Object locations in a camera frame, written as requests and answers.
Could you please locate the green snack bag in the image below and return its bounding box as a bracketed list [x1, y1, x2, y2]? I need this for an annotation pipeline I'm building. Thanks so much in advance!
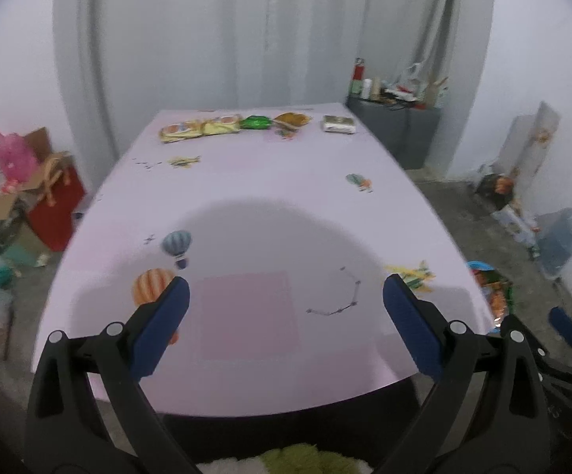
[472, 269, 513, 329]

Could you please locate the blue plastic trash basket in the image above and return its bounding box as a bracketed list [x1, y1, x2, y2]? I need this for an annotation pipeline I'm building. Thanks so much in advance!
[467, 261, 495, 285]

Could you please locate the white printed box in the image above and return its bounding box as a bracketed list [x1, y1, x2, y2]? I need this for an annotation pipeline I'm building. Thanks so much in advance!
[491, 205, 538, 248]

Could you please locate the red paper gift bag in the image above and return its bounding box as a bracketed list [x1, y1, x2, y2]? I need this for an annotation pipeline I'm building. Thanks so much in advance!
[27, 153, 86, 252]

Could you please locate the black orange bag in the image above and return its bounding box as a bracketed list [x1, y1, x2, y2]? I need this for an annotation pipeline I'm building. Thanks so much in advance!
[475, 173, 514, 210]

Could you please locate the cardboard box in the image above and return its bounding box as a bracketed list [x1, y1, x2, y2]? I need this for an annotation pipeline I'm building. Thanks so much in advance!
[0, 127, 53, 267]

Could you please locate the blue water jug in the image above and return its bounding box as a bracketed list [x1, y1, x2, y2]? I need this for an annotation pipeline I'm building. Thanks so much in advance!
[536, 208, 572, 278]

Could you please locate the grey cabinet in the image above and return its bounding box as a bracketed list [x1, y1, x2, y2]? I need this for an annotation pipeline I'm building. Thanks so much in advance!
[346, 96, 441, 170]

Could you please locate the small white box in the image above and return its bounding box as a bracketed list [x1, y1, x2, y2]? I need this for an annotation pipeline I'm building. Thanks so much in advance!
[321, 116, 355, 135]

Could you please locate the gold snack packet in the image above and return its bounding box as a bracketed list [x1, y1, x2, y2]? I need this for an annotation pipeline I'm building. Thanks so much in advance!
[201, 115, 242, 136]

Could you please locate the rolled floral paper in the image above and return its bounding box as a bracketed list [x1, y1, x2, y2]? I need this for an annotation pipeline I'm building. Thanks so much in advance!
[498, 101, 561, 197]

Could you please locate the pink plastic bag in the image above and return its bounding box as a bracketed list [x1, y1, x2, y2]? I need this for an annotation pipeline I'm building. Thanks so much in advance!
[0, 131, 39, 183]

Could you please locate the green candy wrapper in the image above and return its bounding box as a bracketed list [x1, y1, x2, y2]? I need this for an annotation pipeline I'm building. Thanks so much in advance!
[239, 115, 273, 131]

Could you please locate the yellow candy wrapper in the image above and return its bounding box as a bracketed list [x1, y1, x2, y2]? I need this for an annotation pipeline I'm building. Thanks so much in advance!
[273, 111, 311, 131]

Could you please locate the white small bottle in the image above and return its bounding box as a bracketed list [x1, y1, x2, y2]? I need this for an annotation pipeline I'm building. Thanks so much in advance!
[360, 78, 373, 100]

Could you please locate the white curtain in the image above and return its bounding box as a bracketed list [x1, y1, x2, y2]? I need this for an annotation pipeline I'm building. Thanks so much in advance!
[53, 0, 495, 184]

